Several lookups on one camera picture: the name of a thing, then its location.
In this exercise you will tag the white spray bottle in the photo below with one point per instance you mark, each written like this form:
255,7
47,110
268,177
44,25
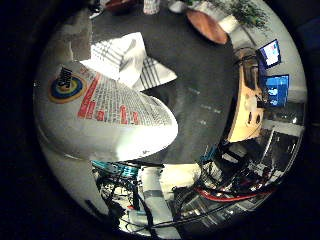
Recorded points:
106,116

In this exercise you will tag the white cloth with grid stripes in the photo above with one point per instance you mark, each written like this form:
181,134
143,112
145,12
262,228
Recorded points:
133,63

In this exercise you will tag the clear plastic container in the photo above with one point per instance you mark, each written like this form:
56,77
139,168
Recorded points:
151,6

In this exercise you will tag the round wooden side table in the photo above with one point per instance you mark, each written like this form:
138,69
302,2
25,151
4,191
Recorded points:
206,26

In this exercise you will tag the white planter box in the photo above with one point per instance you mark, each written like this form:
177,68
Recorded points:
228,23

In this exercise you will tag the green potted plant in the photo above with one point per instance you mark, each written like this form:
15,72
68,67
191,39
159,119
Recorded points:
248,13

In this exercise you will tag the curved wooden desk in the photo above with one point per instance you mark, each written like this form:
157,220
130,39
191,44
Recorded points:
248,110

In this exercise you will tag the computer monitor with white window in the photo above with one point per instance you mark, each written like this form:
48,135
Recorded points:
270,53

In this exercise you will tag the computer monitor with blue screen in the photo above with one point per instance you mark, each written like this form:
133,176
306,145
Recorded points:
276,90

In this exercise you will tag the teal metal bracket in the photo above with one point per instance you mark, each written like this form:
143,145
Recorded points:
116,168

